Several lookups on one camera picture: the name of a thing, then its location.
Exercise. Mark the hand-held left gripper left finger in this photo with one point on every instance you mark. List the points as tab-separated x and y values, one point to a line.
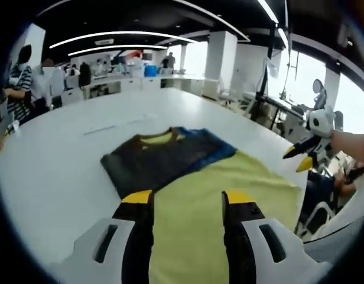
137	230

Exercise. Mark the white low cabinet row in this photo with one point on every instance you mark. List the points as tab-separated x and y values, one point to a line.
131	84

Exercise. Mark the white square pillar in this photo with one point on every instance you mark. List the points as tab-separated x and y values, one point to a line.
222	56

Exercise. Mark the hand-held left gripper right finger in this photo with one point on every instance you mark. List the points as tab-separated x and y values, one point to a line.
241	236

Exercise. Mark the ceiling light strip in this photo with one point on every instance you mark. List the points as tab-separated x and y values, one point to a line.
126	45
131	32

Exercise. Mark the yellow black blue garment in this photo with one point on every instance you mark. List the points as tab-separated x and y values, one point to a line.
188	213

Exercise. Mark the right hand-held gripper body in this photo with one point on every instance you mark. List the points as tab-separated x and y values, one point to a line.
323	127

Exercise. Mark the white office chair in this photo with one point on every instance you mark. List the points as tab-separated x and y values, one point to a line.
318	213
224	91

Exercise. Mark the ceiling air vent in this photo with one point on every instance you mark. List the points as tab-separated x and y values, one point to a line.
104	42

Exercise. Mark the blue water barrel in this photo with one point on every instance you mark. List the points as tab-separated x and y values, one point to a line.
150	71

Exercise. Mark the white table cover strip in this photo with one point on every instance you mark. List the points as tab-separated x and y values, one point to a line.
102	129

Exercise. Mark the black desk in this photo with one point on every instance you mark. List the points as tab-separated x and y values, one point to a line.
276	102

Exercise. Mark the idle hand-held gripper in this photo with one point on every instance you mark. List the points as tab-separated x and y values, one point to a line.
14	127

